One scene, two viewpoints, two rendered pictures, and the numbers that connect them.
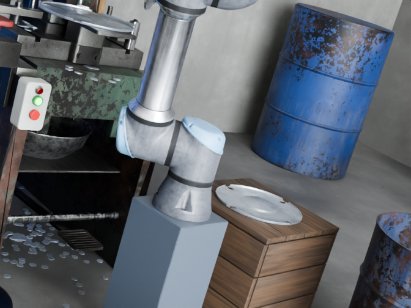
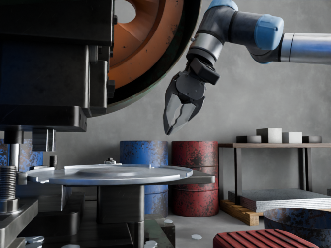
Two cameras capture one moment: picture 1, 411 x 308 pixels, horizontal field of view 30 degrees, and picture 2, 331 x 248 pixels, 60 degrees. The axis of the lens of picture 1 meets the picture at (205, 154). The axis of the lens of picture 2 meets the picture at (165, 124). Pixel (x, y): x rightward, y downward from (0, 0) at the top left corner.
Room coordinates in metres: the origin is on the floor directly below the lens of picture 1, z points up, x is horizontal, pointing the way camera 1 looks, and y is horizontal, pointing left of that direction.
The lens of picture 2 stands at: (1.94, 0.85, 0.83)
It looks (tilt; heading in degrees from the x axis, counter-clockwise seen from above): 4 degrees up; 302
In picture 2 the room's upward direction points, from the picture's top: straight up
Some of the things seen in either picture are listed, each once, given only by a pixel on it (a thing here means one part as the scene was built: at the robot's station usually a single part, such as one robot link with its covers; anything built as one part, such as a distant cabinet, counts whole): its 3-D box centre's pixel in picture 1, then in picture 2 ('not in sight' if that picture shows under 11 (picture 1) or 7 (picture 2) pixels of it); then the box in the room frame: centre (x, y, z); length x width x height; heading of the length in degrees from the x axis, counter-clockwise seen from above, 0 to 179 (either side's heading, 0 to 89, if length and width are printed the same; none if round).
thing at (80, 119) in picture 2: not in sight; (36, 127); (2.39, 0.55, 0.86); 0.20 x 0.16 x 0.05; 134
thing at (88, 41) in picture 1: (90, 42); (138, 207); (2.26, 0.42, 0.72); 0.25 x 0.14 x 0.14; 44
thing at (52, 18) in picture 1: (65, 14); (40, 188); (2.38, 0.54, 0.76); 0.15 x 0.09 x 0.05; 134
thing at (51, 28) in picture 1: (61, 25); (33, 211); (2.39, 0.55, 0.72); 0.20 x 0.16 x 0.03; 134
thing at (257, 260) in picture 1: (243, 253); not in sight; (2.34, -0.21, 0.18); 0.40 x 0.38 x 0.35; 50
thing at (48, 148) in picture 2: not in sight; (45, 140); (2.38, 0.54, 0.84); 0.05 x 0.03 x 0.04; 134
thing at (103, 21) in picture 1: (87, 16); (112, 171); (2.30, 0.46, 0.78); 0.29 x 0.29 x 0.01
